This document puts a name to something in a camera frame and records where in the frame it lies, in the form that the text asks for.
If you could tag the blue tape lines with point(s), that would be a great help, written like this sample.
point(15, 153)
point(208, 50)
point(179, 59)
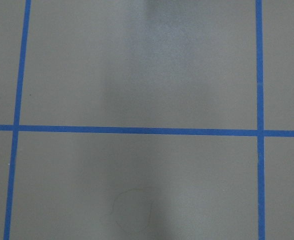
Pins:
point(165, 119)

